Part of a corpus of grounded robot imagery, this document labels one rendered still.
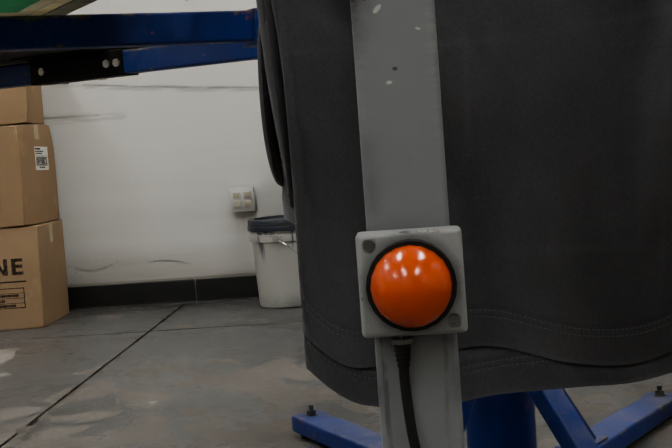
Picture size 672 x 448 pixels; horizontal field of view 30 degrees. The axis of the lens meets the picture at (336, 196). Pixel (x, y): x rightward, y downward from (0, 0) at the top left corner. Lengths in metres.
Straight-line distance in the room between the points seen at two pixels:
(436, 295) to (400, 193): 0.06
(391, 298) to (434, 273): 0.02
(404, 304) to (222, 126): 5.03
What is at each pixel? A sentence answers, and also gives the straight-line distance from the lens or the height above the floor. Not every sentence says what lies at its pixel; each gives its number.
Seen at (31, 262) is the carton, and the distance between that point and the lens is 5.31.
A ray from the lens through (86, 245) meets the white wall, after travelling 5.74.
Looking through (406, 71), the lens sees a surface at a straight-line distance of 0.60.
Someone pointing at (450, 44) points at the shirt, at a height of 0.78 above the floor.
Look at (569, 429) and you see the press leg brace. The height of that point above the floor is 0.21.
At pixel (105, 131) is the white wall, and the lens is 5.69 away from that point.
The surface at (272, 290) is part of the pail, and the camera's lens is 5.24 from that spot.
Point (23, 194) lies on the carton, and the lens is 5.29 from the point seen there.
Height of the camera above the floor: 0.72
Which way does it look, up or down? 3 degrees down
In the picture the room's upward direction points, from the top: 4 degrees counter-clockwise
